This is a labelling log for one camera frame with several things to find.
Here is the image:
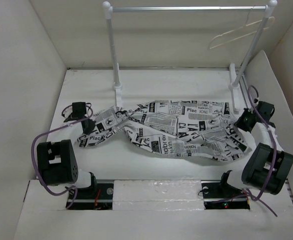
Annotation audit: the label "newspaper print trousers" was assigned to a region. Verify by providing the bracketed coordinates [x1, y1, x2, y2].
[77, 100, 252, 162]

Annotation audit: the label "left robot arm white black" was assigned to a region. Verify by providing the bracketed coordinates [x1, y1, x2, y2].
[31, 102, 98, 199]

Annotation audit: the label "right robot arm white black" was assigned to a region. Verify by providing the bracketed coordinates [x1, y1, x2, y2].
[235, 101, 293, 195]

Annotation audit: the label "white clothes rack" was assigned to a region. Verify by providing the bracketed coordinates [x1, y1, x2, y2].
[102, 0, 278, 113]

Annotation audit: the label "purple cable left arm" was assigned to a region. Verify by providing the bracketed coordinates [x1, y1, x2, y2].
[30, 102, 95, 197]

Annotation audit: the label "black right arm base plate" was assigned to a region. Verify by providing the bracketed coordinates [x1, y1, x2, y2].
[198, 180, 250, 210]

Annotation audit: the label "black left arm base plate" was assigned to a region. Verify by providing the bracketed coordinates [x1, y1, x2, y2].
[68, 180, 114, 211]

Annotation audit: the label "beige wire clothes hanger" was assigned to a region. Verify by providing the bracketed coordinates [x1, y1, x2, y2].
[207, 5, 275, 50]

